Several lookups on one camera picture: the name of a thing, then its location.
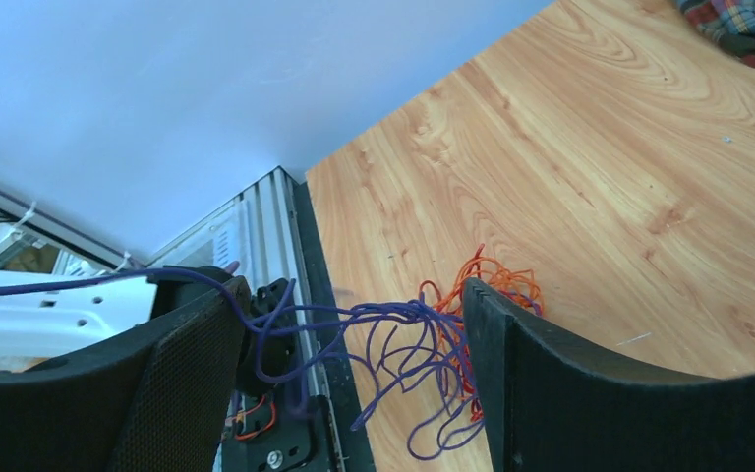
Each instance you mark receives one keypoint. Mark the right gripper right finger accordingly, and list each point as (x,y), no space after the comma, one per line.
(555,401)

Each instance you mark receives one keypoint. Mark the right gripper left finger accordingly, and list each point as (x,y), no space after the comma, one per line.
(153,398)

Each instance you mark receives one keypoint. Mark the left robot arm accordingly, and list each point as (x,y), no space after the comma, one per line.
(43,316)

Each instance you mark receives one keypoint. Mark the plaid cloth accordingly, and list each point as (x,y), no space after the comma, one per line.
(730,25)

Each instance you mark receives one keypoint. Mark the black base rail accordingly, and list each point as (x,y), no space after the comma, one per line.
(278,238)

